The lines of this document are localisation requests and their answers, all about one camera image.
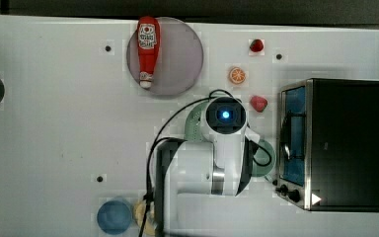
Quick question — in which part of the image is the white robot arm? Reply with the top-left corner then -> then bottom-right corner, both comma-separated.
155,97 -> 260,237

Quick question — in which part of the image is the grey round plate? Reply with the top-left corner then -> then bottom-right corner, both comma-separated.
144,17 -> 203,96

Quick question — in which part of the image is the orange slice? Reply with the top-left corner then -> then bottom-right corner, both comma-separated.
228,67 -> 246,85

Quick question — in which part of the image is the pink strawberry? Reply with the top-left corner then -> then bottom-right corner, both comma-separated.
250,96 -> 267,113

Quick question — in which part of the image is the green mug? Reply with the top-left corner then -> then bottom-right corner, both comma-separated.
252,139 -> 276,182

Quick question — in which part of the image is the dark red strawberry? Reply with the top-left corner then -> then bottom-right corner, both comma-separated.
250,39 -> 265,53

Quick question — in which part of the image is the red ketchup bottle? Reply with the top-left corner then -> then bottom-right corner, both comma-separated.
137,16 -> 161,89

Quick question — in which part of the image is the blue bowl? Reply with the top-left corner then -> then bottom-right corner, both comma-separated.
97,198 -> 132,235

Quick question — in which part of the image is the black toaster oven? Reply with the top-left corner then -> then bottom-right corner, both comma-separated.
275,78 -> 379,212

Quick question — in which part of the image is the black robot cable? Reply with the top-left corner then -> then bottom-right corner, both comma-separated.
137,88 -> 273,237

